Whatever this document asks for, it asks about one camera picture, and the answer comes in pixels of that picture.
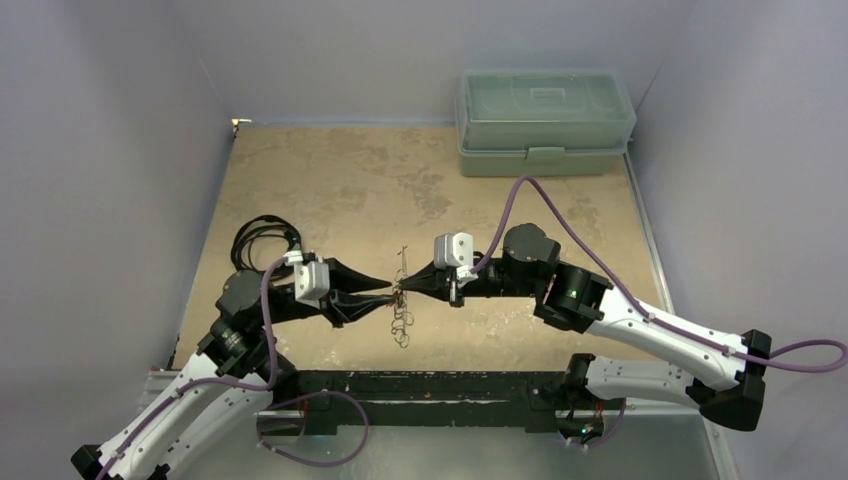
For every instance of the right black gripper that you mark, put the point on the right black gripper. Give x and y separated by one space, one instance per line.
454 285

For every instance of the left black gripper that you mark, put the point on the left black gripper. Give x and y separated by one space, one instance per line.
339 303

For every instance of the metal keyring plate with rings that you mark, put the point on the metal keyring plate with rings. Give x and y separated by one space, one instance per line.
402 319

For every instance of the red-headed key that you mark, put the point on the red-headed key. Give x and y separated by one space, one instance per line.
399 301

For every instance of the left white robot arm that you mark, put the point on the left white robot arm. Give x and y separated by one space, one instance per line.
236 369

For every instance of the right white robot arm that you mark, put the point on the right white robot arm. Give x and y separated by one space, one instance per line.
718 373

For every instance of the green plastic storage box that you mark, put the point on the green plastic storage box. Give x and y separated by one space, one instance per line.
554 122

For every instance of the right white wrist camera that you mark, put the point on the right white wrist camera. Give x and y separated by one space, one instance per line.
455 251

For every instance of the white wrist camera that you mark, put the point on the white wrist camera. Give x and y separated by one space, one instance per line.
311 277
455 251

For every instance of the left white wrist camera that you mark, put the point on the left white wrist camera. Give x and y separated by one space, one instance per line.
311 277

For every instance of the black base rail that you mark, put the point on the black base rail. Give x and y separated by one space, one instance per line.
535 401

